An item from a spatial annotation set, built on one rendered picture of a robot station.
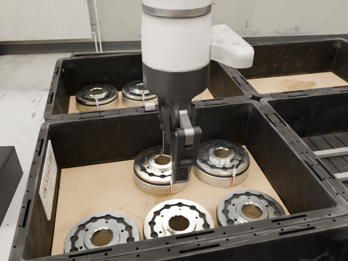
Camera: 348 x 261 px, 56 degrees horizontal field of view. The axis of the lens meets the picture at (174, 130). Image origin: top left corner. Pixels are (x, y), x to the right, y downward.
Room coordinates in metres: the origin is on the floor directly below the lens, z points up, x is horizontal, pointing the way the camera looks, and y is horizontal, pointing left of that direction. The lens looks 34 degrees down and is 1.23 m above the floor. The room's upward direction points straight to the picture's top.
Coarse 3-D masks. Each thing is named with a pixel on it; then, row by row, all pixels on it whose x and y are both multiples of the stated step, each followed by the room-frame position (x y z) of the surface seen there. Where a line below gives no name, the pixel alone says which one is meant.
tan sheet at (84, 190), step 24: (72, 168) 0.47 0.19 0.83; (96, 168) 0.47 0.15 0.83; (120, 168) 0.47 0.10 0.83; (192, 168) 0.47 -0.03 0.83; (72, 192) 0.41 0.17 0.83; (96, 192) 0.41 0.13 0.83; (120, 192) 0.41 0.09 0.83; (144, 192) 0.41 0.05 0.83; (192, 192) 0.41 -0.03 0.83; (216, 192) 0.41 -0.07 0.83; (264, 192) 0.41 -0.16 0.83; (72, 216) 0.35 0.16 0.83; (144, 216) 0.35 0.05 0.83
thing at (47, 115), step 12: (60, 60) 0.76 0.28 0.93; (72, 60) 0.77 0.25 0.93; (84, 60) 0.78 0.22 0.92; (60, 72) 0.69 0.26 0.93; (228, 72) 0.69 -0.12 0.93; (240, 84) 0.62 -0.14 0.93; (48, 96) 0.57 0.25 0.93; (240, 96) 0.57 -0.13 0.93; (48, 108) 0.52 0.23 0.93; (120, 108) 0.52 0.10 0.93; (132, 108) 0.52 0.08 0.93; (144, 108) 0.52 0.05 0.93; (156, 108) 0.52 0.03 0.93
